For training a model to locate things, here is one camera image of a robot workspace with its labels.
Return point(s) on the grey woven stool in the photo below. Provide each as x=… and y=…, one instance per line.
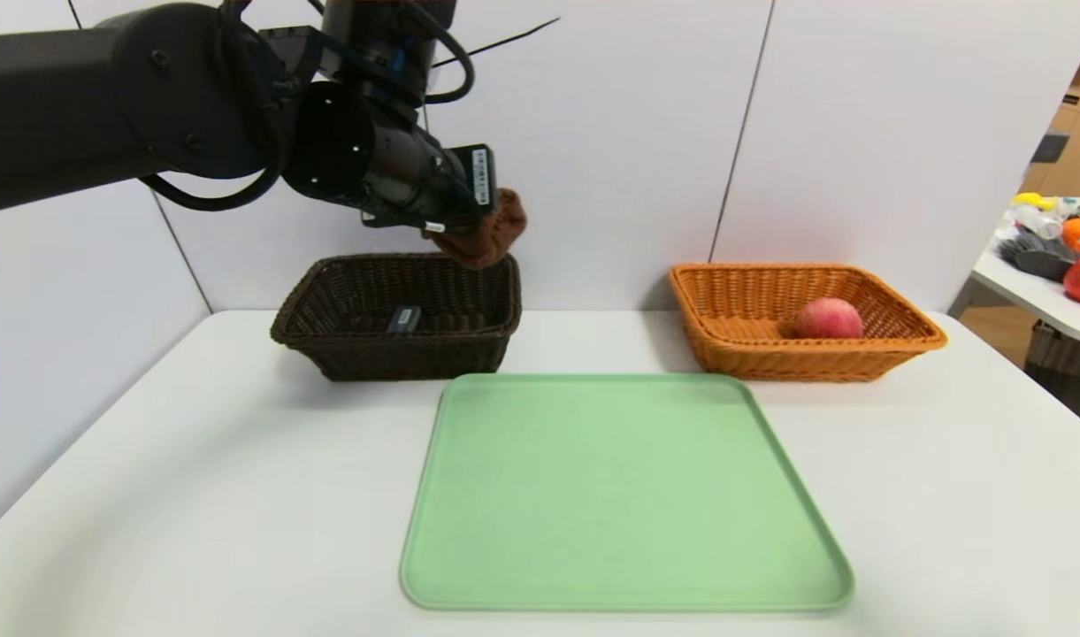
x=1066, y=354

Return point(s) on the orange wicker basket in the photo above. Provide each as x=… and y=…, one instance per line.
x=796, y=363

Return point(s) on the light green plastic tray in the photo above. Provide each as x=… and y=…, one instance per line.
x=610, y=504

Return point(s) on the grey pencil lead case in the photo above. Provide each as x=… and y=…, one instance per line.
x=404, y=320

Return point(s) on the brown towel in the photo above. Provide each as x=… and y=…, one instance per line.
x=491, y=234

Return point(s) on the white side table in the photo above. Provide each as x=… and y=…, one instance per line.
x=1035, y=299

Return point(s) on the red peach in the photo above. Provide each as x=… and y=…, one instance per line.
x=830, y=318

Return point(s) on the white plastic bottle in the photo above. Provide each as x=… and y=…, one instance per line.
x=1035, y=223

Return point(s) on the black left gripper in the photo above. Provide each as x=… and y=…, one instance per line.
x=479, y=180

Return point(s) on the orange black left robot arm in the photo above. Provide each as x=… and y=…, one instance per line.
x=106, y=106

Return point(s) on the yellow banana toy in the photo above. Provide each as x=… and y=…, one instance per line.
x=1030, y=201

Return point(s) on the white teal toy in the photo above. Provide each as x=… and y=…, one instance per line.
x=1075, y=211

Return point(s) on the dark grey brush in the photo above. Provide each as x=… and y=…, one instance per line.
x=1035, y=258

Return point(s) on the dark brown wicker basket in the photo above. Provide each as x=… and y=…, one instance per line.
x=398, y=358

